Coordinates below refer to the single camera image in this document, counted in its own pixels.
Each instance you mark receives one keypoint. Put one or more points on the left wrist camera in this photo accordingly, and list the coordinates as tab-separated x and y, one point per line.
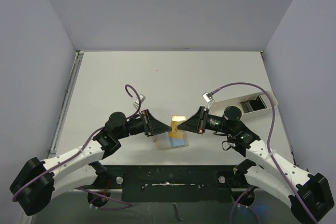
137	101

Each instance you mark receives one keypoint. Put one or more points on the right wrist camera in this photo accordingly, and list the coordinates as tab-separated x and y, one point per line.
208	97

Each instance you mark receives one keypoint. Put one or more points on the black cards in tray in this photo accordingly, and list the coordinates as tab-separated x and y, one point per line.
251	106

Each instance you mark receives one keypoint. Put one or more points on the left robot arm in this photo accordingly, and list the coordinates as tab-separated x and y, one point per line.
40	181

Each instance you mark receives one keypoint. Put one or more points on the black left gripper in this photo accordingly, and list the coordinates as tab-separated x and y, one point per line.
153	126

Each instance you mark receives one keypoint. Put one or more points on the white plastic tray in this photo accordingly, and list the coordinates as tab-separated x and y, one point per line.
218	107

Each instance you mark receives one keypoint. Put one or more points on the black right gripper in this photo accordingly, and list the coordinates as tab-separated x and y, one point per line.
202	120

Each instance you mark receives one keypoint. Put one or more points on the yellow credit card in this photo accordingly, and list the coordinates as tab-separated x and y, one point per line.
175	133

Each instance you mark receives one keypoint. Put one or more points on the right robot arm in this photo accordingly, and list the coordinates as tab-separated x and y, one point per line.
307	195

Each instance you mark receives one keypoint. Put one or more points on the aluminium table frame rail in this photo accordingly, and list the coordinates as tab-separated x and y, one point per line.
66	101

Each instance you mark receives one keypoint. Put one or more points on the beige card holder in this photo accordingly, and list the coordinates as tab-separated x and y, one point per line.
166	142

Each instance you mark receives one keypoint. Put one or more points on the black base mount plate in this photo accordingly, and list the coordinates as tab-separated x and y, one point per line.
186	183

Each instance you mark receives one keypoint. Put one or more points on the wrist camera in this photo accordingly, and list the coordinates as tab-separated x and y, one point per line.
208	97
137	101

